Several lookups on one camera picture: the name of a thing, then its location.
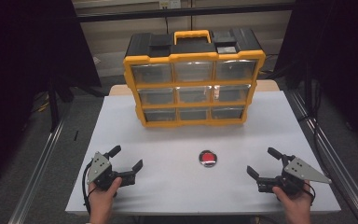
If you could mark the metal floor rail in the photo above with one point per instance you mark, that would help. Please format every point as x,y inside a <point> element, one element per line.
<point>338,161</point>
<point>35,177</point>

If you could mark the person's right hand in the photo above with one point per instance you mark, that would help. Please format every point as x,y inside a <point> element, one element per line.
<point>298,207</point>

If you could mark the set of clear drawers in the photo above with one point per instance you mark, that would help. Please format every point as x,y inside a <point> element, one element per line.
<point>193,71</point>

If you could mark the black curtain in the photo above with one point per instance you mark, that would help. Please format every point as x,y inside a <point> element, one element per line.
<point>18,62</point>
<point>341,62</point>

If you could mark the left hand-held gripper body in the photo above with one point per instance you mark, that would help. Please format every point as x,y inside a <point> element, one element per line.
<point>101,169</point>

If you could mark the black horizontal bar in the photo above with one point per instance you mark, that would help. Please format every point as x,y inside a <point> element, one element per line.
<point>183,12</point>

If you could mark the clear plastic drawer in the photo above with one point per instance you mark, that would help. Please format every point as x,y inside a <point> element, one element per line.
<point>160,114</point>

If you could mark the person's left hand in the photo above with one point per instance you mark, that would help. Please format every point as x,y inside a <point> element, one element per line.
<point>101,202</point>

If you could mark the white wall outlet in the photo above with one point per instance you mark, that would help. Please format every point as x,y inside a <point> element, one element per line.
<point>169,3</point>

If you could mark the black metal stand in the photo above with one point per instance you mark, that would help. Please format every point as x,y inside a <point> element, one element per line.
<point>53,102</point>

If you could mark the small black floor object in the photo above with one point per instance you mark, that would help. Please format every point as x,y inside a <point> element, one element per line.
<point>76,135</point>

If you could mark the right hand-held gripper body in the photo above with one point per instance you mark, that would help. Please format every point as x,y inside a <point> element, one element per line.
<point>304,171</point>

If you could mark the yellow black drawer organizer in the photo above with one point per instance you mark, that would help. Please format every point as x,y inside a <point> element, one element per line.
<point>192,57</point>

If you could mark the round red makeup compact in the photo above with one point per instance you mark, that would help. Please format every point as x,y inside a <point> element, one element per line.
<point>208,158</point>

